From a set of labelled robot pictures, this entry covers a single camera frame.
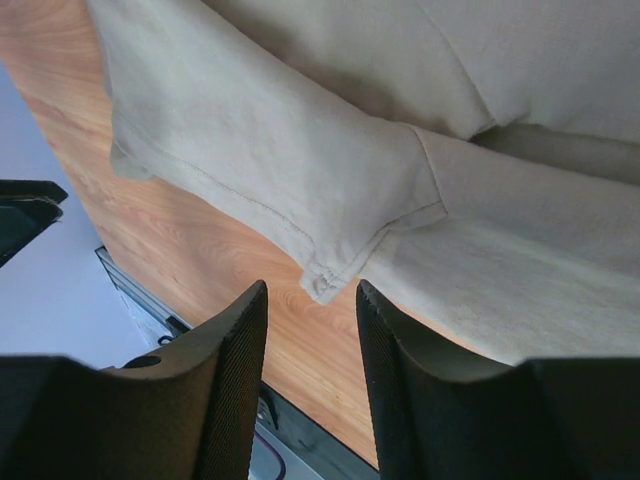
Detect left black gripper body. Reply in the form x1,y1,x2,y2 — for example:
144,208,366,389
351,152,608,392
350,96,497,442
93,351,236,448
0,179,68,266

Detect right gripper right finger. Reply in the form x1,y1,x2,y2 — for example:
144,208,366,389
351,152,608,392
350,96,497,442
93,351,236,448
356,282,639,479

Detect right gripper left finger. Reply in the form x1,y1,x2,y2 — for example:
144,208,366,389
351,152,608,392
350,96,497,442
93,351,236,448
1,281,268,479

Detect beige t shirt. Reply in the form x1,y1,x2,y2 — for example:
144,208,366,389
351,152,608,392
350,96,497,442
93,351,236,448
88,1,639,363

